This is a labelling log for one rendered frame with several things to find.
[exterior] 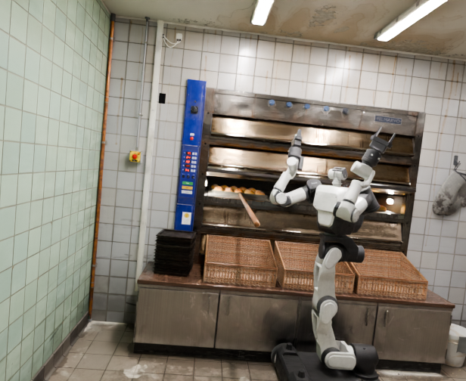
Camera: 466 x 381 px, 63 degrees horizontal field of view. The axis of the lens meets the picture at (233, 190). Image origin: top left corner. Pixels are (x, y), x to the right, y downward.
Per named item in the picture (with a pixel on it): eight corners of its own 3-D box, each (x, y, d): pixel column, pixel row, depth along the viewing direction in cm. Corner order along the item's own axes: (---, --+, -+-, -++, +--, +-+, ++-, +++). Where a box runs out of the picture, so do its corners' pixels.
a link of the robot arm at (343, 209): (345, 181, 213) (330, 210, 208) (363, 185, 207) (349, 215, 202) (349, 190, 221) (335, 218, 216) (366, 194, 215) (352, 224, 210)
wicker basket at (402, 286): (336, 276, 341) (340, 246, 339) (397, 281, 344) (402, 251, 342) (355, 295, 293) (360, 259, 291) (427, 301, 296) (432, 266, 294)
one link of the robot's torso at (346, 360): (344, 357, 268) (346, 339, 267) (355, 373, 248) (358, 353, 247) (315, 354, 267) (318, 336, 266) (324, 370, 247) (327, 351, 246)
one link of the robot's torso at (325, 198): (333, 228, 275) (338, 179, 273) (373, 239, 247) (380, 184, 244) (302, 229, 258) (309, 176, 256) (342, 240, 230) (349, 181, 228)
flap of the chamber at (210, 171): (206, 171, 314) (206, 175, 334) (416, 192, 326) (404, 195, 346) (207, 168, 314) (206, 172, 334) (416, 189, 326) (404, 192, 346)
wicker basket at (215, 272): (203, 264, 333) (206, 233, 331) (266, 270, 337) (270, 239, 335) (201, 282, 285) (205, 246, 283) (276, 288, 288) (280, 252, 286)
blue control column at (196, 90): (181, 267, 526) (196, 109, 511) (192, 267, 527) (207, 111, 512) (164, 327, 334) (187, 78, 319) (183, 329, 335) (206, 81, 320)
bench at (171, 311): (143, 324, 335) (149, 260, 331) (408, 343, 352) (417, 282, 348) (130, 357, 279) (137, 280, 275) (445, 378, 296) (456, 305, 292)
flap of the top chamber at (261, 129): (210, 135, 326) (212, 114, 331) (412, 156, 338) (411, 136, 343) (210, 133, 322) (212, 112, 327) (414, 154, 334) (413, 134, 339)
